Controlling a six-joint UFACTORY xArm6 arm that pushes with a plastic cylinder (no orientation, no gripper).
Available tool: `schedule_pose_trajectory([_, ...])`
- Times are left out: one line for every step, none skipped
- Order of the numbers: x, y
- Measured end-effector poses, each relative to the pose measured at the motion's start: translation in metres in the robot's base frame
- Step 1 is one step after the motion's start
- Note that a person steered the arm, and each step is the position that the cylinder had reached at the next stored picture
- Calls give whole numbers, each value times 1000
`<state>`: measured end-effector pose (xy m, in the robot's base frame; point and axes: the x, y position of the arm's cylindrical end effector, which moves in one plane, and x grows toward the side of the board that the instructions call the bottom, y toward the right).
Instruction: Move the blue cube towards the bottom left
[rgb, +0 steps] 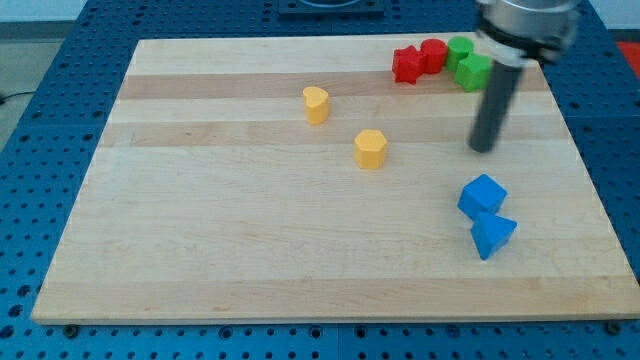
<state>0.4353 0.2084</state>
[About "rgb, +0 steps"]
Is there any light wooden board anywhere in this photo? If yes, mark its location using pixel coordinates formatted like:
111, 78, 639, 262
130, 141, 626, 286
31, 34, 639, 325

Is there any green cylinder block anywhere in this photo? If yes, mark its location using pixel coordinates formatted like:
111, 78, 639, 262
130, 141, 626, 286
445, 36, 475, 72

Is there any yellow hexagon block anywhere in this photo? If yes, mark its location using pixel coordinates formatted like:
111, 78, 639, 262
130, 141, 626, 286
354, 129, 388, 170

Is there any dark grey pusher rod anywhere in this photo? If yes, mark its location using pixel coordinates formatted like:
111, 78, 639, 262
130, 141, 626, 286
468, 61, 523, 153

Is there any black cable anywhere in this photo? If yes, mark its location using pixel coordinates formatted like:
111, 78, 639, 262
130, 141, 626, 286
0, 90, 34, 106

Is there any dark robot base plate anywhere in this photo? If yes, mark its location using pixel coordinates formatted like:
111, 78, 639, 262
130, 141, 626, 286
276, 0, 386, 17

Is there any blue cube block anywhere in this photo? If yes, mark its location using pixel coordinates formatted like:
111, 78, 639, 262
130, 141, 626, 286
457, 174, 507, 219

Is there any red star block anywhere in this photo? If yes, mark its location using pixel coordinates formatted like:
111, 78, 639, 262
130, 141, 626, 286
392, 45, 424, 85

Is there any yellow heart block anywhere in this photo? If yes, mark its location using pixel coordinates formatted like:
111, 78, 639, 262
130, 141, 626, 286
302, 86, 330, 125

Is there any red cylinder block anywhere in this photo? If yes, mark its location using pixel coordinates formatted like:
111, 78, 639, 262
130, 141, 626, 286
420, 39, 448, 74

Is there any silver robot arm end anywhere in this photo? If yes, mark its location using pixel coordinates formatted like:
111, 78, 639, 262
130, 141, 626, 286
476, 0, 579, 67

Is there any blue triangular prism block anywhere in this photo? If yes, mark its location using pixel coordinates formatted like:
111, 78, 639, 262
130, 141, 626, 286
471, 212, 518, 261

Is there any green cube block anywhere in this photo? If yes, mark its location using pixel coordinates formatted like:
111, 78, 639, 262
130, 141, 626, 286
454, 53, 492, 92

